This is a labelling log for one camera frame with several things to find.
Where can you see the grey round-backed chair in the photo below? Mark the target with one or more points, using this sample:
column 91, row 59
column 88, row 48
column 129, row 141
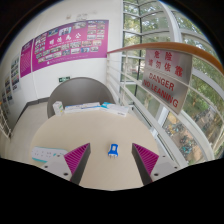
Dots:
column 80, row 90

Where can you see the large magenta wall poster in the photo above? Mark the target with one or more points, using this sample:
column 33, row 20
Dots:
column 70, row 45

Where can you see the white stair railing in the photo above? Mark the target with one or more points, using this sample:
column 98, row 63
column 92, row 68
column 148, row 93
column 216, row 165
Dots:
column 4, row 123

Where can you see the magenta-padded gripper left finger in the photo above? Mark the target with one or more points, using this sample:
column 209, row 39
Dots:
column 76, row 158

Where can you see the blue and white charger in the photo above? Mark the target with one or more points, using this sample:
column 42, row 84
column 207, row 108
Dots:
column 113, row 149

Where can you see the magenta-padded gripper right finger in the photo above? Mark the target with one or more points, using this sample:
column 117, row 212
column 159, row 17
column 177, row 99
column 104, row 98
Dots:
column 146, row 159

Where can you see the white and teal power strip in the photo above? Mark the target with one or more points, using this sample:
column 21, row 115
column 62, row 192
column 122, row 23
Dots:
column 45, row 153

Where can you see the white photo notice board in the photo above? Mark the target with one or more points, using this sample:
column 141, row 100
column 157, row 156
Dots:
column 15, row 73
column 7, row 90

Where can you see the flat white and teal box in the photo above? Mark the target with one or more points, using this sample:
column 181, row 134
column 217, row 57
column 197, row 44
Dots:
column 115, row 109

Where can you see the small upright white box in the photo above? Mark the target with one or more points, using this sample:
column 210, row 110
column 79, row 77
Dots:
column 58, row 108

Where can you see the green exit sign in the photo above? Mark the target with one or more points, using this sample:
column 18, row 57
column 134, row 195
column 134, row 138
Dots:
column 64, row 79

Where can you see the silver warning sign, red letters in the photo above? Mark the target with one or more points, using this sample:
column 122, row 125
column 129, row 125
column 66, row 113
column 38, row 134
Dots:
column 166, row 78

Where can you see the narrow magenta wall poster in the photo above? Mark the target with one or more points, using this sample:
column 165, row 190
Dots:
column 26, row 58

